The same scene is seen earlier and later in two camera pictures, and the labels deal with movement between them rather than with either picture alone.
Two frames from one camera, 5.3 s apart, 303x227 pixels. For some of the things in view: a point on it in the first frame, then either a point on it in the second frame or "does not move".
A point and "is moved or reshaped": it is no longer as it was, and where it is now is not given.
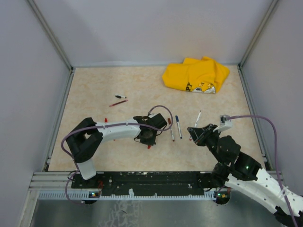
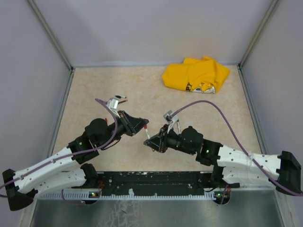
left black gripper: x=150 y=142 -> x=132 y=125
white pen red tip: x=196 y=122 is moved or reshaped
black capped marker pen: x=119 y=96 does not move
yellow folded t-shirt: x=204 y=75 does not move
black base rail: x=141 y=181 does not move
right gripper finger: x=199 y=135 -> x=159 y=142
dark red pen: x=118 y=102 does not move
